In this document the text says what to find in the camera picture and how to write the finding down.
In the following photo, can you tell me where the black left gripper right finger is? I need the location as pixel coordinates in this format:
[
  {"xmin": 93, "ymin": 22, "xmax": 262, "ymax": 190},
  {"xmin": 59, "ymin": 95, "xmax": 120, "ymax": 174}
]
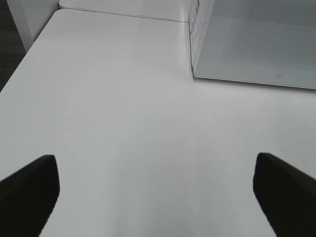
[{"xmin": 253, "ymin": 153, "xmax": 316, "ymax": 237}]

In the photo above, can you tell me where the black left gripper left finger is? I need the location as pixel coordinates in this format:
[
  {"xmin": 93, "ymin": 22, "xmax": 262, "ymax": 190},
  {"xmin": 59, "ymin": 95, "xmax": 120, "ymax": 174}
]
[{"xmin": 0, "ymin": 155, "xmax": 60, "ymax": 237}]

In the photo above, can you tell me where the white microwave door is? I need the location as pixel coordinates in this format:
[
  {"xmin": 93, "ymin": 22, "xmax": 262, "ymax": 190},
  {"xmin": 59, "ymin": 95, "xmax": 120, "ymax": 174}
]
[{"xmin": 193, "ymin": 0, "xmax": 316, "ymax": 90}]

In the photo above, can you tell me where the white microwave oven body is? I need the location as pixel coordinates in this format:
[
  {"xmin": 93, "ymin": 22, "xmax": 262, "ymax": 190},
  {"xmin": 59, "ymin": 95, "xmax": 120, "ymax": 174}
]
[{"xmin": 188, "ymin": 0, "xmax": 316, "ymax": 90}]

